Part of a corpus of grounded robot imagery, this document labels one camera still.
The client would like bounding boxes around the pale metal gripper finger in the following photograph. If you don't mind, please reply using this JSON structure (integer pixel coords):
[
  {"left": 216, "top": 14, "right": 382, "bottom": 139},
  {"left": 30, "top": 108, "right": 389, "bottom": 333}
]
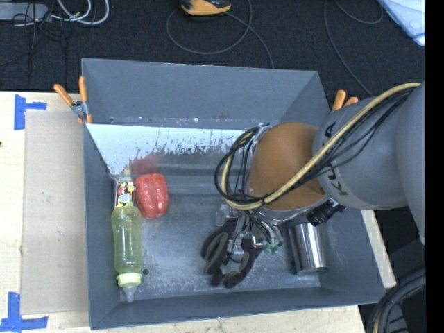
[
  {"left": 221, "top": 251, "right": 250, "bottom": 267},
  {"left": 226, "top": 235, "right": 251, "bottom": 252}
]

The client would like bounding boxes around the shiny silver metal cup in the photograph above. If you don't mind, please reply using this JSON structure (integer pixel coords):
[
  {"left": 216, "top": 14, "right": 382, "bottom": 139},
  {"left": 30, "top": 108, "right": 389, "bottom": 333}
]
[{"left": 287, "top": 221, "right": 329, "bottom": 275}]

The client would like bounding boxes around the red toy bell pepper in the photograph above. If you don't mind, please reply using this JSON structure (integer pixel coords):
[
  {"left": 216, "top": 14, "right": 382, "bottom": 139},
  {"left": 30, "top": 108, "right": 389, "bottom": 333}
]
[{"left": 135, "top": 173, "right": 170, "bottom": 220}]

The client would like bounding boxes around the clear yellow-green baby bottle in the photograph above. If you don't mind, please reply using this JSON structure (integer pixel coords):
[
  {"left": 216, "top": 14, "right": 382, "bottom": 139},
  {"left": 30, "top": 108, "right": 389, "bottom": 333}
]
[{"left": 110, "top": 199, "right": 145, "bottom": 304}]

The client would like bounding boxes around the red and yellow small packet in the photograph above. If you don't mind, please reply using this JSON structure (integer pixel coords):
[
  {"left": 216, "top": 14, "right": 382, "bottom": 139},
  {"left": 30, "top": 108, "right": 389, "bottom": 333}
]
[{"left": 117, "top": 181, "right": 136, "bottom": 208}]

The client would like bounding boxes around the grey metal bin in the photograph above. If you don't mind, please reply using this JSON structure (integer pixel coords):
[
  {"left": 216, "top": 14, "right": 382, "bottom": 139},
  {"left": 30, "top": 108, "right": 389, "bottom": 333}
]
[{"left": 80, "top": 58, "right": 388, "bottom": 331}]

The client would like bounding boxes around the pale flat board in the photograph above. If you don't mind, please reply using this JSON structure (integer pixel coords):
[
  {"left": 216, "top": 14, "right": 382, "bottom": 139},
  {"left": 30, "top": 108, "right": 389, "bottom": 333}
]
[{"left": 19, "top": 110, "right": 92, "bottom": 316}]

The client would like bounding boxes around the black cylinder on white bracket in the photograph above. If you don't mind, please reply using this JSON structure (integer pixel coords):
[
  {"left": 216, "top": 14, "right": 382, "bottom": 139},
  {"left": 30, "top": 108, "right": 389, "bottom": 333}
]
[{"left": 306, "top": 199, "right": 348, "bottom": 227}]

